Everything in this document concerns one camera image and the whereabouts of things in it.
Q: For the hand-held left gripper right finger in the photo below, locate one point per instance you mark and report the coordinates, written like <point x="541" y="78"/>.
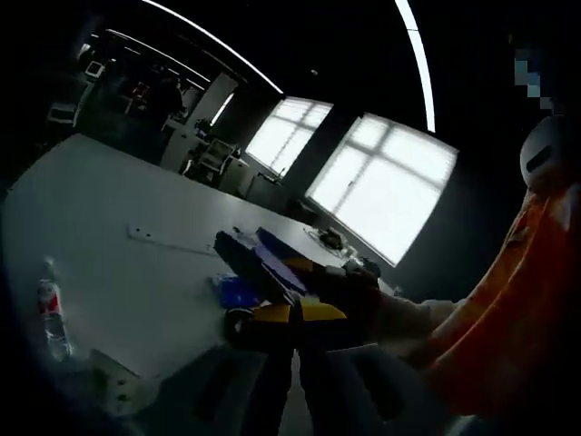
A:
<point x="345" y="377"/>

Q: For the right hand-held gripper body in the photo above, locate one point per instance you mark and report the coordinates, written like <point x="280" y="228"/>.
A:
<point x="354" y="290"/>

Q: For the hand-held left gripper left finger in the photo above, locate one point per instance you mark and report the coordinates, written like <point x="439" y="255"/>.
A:
<point x="254" y="377"/>

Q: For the blue packet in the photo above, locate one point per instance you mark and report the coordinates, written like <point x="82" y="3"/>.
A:
<point x="277" y="263"/>

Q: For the clear bag with blue item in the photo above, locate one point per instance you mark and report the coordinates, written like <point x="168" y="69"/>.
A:
<point x="236" y="290"/>

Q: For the clear bottle with red label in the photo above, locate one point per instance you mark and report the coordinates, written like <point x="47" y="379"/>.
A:
<point x="52" y="304"/>

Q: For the large bright window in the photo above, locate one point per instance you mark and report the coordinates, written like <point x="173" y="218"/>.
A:
<point x="386" y="181"/>

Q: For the small bright window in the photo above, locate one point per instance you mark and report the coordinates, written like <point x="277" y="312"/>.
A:
<point x="286" y="131"/>

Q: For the white office chair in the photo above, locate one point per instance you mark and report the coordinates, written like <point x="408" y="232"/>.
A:
<point x="217" y="156"/>

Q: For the white flat strip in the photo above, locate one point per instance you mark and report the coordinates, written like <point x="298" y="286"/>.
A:
<point x="154" y="236"/>

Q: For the white table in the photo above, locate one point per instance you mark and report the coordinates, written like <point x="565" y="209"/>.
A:
<point x="113" y="191"/>

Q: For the white ceiling light strip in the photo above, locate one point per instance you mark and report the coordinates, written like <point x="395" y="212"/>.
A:
<point x="420" y="59"/>
<point x="218" y="41"/>

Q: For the grey metal bracket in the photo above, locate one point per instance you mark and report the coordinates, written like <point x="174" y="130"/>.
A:
<point x="115" y="377"/>

